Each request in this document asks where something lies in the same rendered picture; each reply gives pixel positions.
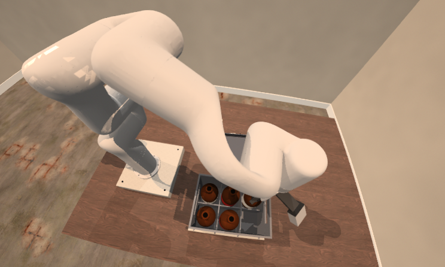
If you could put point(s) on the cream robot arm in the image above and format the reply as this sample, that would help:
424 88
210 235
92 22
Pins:
137 62

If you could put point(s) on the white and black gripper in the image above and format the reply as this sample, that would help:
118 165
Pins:
253 199

